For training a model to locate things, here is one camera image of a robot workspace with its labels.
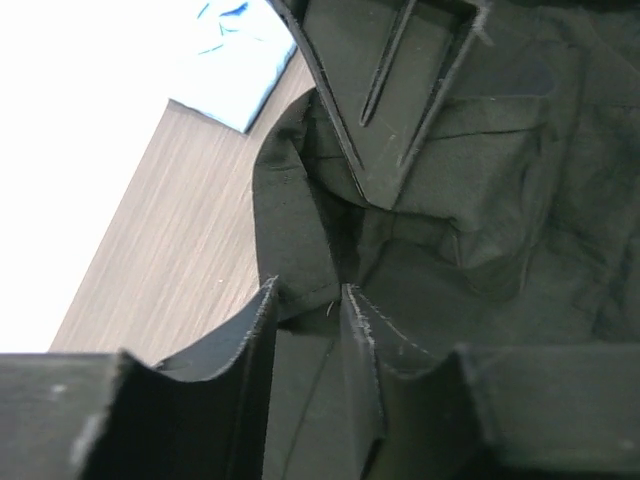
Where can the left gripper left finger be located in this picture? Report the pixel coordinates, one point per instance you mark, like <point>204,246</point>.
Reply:
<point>199,414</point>

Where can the folded light blue shirt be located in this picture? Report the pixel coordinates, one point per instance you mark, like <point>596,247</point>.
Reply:
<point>232,55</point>

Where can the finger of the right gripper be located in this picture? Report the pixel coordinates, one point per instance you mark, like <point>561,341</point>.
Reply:
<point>383,70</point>

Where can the black long sleeve shirt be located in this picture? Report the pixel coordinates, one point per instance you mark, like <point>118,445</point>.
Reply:
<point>516,225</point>

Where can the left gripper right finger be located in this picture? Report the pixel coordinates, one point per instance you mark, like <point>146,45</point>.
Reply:
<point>508,412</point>

